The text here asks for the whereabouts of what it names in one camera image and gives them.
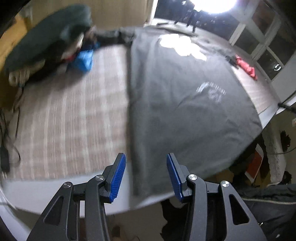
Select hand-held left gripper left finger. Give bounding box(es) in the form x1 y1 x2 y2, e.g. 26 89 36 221
26 152 126 241

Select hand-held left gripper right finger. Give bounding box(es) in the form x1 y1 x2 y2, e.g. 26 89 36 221
166 152 267 241

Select dark grey shirt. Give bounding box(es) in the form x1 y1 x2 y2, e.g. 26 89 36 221
95 27 263 196

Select dark jacket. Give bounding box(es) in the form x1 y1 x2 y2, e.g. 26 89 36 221
236 183 296 241

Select white lace cloth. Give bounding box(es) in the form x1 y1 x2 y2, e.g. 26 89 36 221
265 116 296 186

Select black power adapter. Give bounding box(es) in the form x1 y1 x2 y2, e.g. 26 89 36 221
0 146 11 173

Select bright blue garment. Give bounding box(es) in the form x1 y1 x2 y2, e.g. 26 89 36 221
68 43 100 73

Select red garment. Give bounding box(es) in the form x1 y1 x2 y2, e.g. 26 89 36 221
235 55 258 81

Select white garment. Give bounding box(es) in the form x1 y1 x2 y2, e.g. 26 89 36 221
9 62 47 87

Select black tripod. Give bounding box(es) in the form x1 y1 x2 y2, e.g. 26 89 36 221
173 9 199 33

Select dark green cloth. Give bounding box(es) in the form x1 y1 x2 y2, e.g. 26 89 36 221
5 5 93 75

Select light wooden board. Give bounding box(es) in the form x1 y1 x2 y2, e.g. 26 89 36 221
90 0 159 35

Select pine plank headboard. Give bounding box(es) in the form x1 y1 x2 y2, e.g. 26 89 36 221
0 14 33 70

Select tangled black cables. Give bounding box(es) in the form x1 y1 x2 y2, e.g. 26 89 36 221
0 88 23 167

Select thin black cable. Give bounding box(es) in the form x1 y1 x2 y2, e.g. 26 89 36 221
277 91 296 109

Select ring light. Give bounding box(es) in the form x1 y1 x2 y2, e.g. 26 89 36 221
190 0 238 14

